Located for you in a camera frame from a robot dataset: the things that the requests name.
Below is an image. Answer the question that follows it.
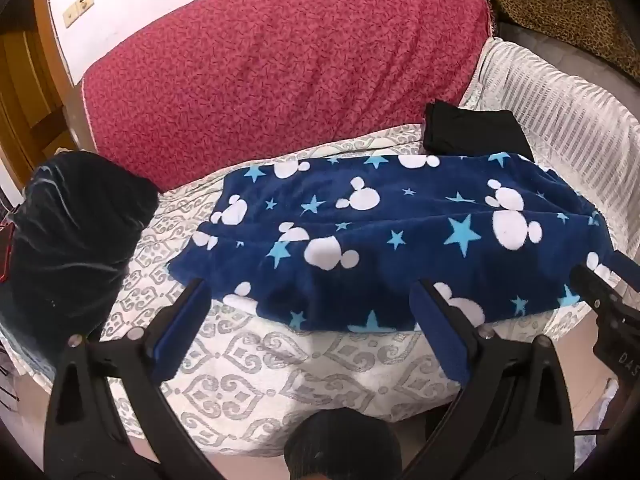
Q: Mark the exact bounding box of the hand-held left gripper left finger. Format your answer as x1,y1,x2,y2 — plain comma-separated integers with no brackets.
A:
44,277,211,480

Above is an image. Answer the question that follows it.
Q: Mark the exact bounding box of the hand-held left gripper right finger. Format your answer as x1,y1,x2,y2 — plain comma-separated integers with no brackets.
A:
400,279,576,480

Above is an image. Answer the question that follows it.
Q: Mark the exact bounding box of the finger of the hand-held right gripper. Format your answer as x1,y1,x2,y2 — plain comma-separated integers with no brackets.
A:
570,264,623,313
605,250,637,283

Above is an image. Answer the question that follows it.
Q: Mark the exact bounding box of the navy mickey star blanket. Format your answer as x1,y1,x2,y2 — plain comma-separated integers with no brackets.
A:
166,151,612,333

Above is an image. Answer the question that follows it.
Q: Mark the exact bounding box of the pale crumpled cloth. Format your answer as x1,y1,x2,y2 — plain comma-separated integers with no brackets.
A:
575,377,621,471

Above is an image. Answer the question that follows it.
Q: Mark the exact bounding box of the white grey patterned blanket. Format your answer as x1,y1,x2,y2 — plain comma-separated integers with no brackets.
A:
0,122,601,453

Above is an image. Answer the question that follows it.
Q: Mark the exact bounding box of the dark velvet cushion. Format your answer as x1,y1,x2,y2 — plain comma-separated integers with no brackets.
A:
0,151,160,367

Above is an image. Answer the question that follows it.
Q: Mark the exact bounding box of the white striped cloth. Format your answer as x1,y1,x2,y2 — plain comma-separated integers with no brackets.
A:
457,36,640,261

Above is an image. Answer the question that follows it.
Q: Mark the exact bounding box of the black folded cloth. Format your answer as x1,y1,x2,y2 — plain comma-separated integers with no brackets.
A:
424,101,535,162

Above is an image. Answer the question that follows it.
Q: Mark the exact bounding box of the leopard print cloth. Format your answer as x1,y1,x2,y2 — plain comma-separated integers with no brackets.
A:
460,0,640,68

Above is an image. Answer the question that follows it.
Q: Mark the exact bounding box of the wooden door frame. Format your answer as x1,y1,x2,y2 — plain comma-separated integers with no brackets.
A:
0,0,81,186

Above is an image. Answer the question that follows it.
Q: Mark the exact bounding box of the cream wall switch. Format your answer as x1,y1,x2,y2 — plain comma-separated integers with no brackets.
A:
64,0,95,27

